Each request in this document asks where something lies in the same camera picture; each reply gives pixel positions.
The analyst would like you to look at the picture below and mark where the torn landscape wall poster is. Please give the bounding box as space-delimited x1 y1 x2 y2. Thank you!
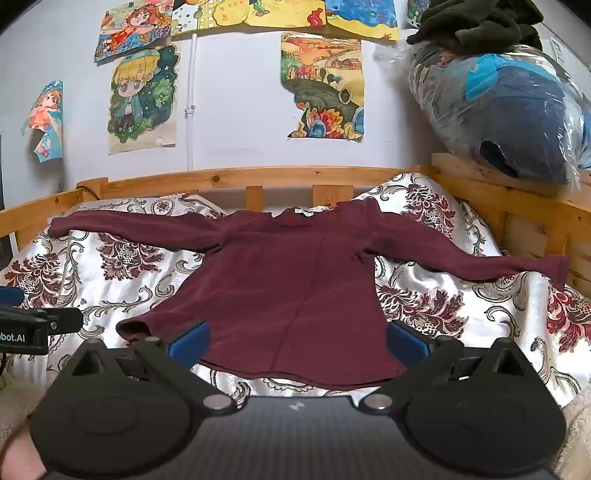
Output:
280 31 366 142

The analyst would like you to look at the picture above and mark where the white wall pipe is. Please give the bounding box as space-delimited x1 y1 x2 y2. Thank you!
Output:
184 32 200 174

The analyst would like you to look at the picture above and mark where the wooden bed frame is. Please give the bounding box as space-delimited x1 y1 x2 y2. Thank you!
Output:
0 152 591 296

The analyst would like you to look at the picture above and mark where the white floral satin blanket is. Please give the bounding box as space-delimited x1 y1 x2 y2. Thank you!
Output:
0 172 591 411

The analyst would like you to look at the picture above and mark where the orange cartoon girl wall poster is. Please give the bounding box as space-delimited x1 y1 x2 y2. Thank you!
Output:
94 0 175 64

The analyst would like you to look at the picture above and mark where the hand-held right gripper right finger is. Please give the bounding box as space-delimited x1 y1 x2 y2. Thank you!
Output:
360 320 540 413

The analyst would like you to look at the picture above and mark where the clear plastic bag of bedding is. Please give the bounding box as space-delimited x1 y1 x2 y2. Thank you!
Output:
374 39 591 190

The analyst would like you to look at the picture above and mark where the dark green cloth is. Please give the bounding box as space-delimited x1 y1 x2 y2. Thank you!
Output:
406 0 544 54

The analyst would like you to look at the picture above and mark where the small curled cartoon wall poster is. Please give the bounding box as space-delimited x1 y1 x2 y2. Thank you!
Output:
22 80 64 165

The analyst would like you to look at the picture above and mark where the green-hat cartoon boy wall poster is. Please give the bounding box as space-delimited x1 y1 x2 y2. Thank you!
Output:
107 44 180 156

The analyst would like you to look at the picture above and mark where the blue and yellow wall poster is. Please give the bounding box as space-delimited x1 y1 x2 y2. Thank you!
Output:
324 0 400 42

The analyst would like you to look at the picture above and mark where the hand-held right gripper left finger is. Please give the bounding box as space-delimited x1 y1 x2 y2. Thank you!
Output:
62 320 238 414

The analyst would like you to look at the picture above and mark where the person's left forearm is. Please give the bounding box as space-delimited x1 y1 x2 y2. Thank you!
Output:
0 381 51 480

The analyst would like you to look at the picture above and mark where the person's right forearm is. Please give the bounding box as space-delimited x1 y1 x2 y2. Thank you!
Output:
551 392 591 480

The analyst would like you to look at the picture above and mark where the yellow dotted wall poster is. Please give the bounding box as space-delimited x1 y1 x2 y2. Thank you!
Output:
170 0 254 38

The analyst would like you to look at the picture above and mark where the maroon long-sleeve sweater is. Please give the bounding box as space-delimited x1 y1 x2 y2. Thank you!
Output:
48 200 570 391

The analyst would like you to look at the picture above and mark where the white wall label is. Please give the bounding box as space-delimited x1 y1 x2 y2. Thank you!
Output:
549 37 568 71

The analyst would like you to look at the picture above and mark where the yellow sand wall poster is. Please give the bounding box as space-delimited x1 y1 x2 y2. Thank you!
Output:
245 0 329 28

